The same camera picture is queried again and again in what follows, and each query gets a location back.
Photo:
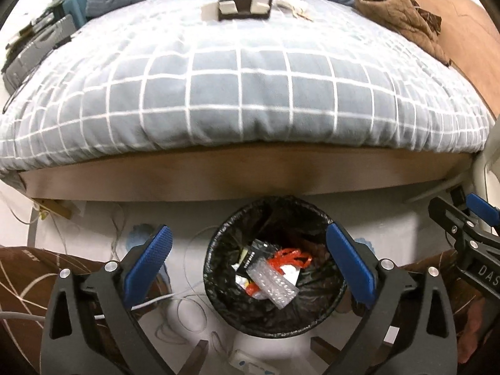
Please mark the brown padded jacket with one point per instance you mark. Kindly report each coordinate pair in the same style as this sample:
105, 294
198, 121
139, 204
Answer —
394, 11

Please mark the bubble wrap sheet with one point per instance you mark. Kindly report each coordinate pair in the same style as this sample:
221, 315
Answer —
273, 285

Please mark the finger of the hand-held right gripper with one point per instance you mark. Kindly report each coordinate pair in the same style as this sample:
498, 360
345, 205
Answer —
449, 218
482, 208

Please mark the black packet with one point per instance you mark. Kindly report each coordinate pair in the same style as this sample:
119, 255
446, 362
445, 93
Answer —
254, 256

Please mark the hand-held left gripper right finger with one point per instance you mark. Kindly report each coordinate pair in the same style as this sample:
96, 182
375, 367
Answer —
351, 265

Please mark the grey checked bedsheet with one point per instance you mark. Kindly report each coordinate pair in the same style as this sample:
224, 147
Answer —
254, 86

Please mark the dark brown patterned cloth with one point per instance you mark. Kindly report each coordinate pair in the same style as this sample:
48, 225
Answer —
429, 19

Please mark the person's right leg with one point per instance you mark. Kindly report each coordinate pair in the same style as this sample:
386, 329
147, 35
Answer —
449, 259

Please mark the white power strip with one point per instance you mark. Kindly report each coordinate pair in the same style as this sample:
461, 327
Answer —
252, 363

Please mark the dark wooden stool leg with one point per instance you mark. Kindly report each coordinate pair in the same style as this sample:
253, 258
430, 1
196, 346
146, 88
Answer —
324, 349

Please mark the black power adapter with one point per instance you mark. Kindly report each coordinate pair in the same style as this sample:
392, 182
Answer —
457, 196

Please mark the person's right hand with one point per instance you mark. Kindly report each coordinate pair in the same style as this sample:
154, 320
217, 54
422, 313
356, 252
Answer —
474, 328

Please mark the grey suitcase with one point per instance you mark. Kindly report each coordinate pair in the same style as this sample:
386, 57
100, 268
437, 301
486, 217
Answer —
35, 50

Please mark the red plastic bag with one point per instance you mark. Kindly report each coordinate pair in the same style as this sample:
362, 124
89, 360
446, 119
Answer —
289, 258

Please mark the wooden slat under bed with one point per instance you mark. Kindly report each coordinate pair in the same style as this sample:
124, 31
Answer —
52, 208

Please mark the pale bed support bar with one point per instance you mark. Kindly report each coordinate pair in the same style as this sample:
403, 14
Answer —
433, 191

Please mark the black and white box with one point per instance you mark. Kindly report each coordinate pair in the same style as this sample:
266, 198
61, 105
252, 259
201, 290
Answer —
244, 4

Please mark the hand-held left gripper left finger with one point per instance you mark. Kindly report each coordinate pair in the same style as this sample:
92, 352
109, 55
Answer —
150, 258

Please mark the clear plastic bag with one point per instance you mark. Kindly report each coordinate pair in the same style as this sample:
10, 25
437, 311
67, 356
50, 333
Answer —
291, 4

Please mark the white furniture post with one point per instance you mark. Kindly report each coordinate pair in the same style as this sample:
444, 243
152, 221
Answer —
481, 179

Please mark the wooden bed frame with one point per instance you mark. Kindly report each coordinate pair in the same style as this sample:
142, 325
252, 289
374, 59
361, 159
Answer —
234, 175

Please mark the wooden headboard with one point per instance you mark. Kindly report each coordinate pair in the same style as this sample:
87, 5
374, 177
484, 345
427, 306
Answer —
468, 27

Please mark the black bag lined waste bin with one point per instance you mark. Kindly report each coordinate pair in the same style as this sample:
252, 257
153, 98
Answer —
312, 304

